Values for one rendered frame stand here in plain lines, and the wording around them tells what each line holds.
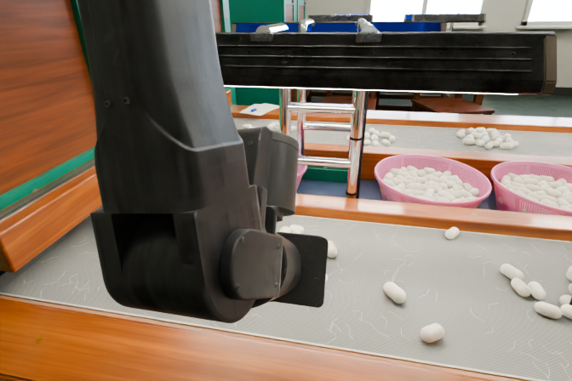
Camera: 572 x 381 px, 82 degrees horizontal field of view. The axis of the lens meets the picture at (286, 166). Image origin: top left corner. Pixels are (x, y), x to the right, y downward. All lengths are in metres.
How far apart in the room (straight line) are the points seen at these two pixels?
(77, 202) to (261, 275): 0.56
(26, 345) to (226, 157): 0.45
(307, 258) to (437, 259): 0.37
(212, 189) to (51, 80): 0.63
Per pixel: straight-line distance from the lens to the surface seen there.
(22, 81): 0.73
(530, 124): 1.48
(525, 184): 1.05
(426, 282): 0.61
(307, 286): 0.34
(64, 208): 0.69
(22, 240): 0.65
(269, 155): 0.24
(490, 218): 0.77
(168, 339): 0.49
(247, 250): 0.17
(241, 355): 0.46
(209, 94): 0.17
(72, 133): 0.80
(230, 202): 0.17
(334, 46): 0.49
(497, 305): 0.62
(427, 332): 0.52
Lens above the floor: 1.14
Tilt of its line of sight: 25 degrees down
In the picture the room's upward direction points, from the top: 1 degrees counter-clockwise
